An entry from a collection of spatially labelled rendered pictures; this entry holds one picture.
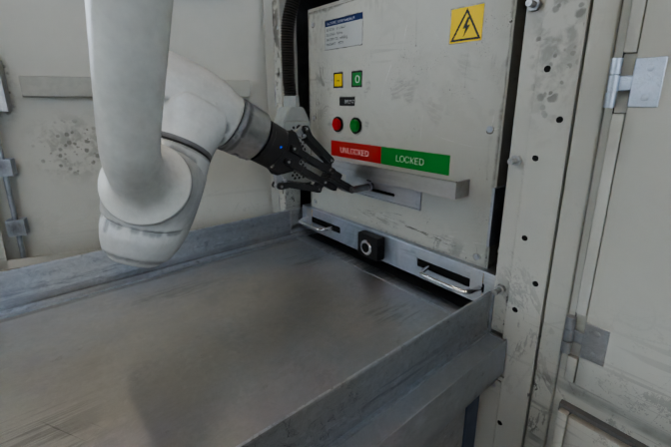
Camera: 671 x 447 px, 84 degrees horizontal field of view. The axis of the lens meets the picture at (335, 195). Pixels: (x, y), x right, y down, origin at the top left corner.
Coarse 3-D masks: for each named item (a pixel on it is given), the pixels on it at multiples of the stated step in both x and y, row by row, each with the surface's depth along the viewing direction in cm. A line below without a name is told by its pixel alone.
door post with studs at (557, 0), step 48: (528, 0) 44; (576, 0) 42; (528, 48) 47; (576, 48) 43; (528, 96) 48; (528, 144) 49; (528, 192) 50; (528, 240) 51; (528, 288) 52; (528, 336) 53; (528, 384) 54
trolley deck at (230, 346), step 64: (256, 256) 85; (320, 256) 85; (0, 320) 60; (64, 320) 60; (128, 320) 60; (192, 320) 60; (256, 320) 60; (320, 320) 60; (384, 320) 60; (0, 384) 47; (64, 384) 47; (128, 384) 47; (192, 384) 47; (256, 384) 47; (320, 384) 47; (448, 384) 47
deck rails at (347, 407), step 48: (192, 240) 82; (240, 240) 90; (0, 288) 62; (48, 288) 67; (96, 288) 70; (432, 336) 47; (480, 336) 56; (336, 384) 38; (384, 384) 43; (288, 432) 34; (336, 432) 39
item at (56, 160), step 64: (0, 0) 72; (64, 0) 76; (192, 0) 85; (256, 0) 90; (0, 64) 73; (64, 64) 78; (256, 64) 93; (0, 128) 77; (64, 128) 81; (0, 192) 79; (64, 192) 83; (256, 192) 101; (0, 256) 79; (64, 256) 84
